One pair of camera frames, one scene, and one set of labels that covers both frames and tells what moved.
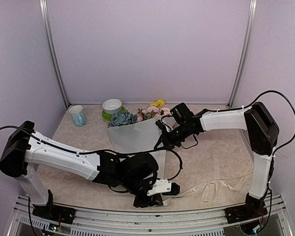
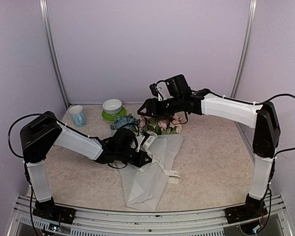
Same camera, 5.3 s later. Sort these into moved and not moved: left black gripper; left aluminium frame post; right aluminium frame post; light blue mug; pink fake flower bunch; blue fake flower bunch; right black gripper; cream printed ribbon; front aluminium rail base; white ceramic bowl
Moved: cream printed ribbon; blue fake flower bunch; right black gripper; pink fake flower bunch; left black gripper
Not moved: left aluminium frame post; white ceramic bowl; light blue mug; right aluminium frame post; front aluminium rail base
